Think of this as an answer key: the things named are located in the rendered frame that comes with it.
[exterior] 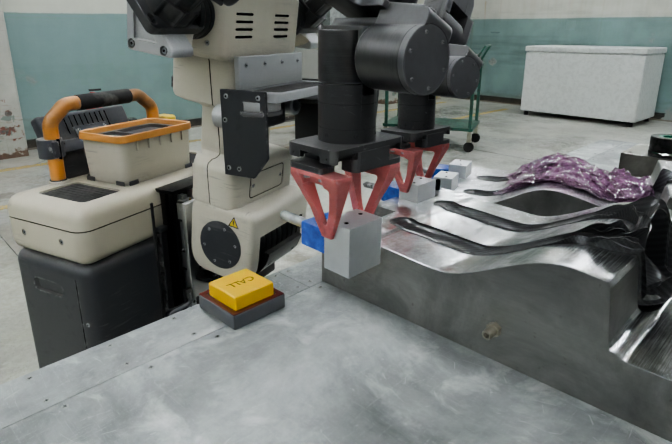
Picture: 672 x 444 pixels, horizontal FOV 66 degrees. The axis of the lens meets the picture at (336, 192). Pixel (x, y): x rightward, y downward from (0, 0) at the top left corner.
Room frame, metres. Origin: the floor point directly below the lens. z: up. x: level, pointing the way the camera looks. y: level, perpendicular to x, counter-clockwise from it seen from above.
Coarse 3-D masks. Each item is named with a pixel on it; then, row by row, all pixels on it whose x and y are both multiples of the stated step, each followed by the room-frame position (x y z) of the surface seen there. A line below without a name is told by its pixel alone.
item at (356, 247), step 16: (304, 224) 0.53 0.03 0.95; (352, 224) 0.49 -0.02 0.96; (368, 224) 0.49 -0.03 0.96; (304, 240) 0.53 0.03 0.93; (320, 240) 0.51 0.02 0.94; (336, 240) 0.49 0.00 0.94; (352, 240) 0.48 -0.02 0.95; (368, 240) 0.49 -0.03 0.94; (336, 256) 0.49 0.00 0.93; (352, 256) 0.48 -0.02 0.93; (368, 256) 0.50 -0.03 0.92; (336, 272) 0.49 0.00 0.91; (352, 272) 0.48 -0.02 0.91
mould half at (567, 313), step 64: (448, 192) 0.82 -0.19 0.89; (384, 256) 0.60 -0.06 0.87; (448, 256) 0.58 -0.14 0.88; (512, 256) 0.53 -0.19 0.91; (576, 256) 0.47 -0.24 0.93; (448, 320) 0.53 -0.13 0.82; (512, 320) 0.48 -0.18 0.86; (576, 320) 0.44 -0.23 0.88; (640, 320) 0.47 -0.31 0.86; (576, 384) 0.43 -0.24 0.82; (640, 384) 0.39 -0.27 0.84
